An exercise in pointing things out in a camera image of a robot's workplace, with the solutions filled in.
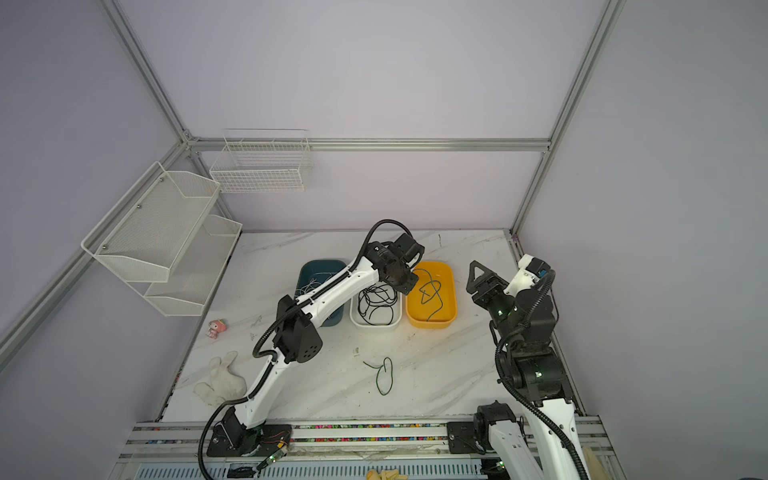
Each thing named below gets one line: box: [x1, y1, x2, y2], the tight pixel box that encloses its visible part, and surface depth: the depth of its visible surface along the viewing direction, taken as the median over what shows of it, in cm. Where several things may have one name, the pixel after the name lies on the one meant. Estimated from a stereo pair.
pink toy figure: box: [207, 319, 227, 339], surface depth 92 cm
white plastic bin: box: [350, 281, 403, 331], surface depth 95 cm
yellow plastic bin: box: [405, 261, 458, 329], surface depth 100 cm
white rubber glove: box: [194, 352, 247, 407], surface depth 84 cm
